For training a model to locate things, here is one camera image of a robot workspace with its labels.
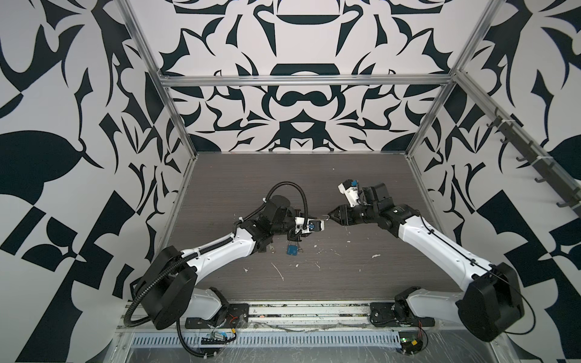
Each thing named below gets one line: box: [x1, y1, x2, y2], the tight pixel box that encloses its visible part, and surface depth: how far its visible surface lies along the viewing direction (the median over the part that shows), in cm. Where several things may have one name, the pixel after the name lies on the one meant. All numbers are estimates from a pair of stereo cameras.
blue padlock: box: [285, 240, 299, 256], surface depth 90 cm
